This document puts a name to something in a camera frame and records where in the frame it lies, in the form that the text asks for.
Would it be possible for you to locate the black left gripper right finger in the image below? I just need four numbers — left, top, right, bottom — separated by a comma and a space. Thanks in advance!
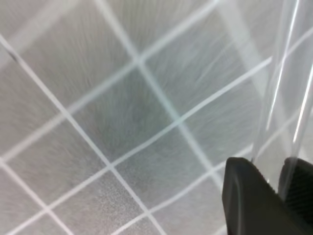
278, 157, 313, 225

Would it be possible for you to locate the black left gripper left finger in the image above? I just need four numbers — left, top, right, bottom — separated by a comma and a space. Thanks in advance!
222, 157, 313, 235

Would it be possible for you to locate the clear glass test tube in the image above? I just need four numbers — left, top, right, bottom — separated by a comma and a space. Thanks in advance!
251, 0, 313, 199

